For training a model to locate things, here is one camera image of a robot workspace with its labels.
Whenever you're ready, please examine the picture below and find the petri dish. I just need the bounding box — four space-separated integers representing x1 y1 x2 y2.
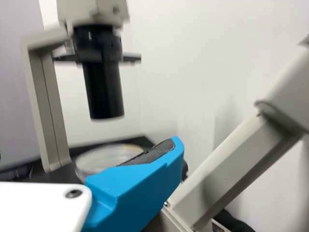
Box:
74 143 145 181

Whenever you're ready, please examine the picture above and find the cream microscope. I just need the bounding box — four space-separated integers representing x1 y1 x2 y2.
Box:
0 0 309 232

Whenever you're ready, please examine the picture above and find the white box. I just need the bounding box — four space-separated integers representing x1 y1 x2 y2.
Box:
0 0 45 167

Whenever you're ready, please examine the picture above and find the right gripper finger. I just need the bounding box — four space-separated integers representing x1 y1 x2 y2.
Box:
82 136 185 232

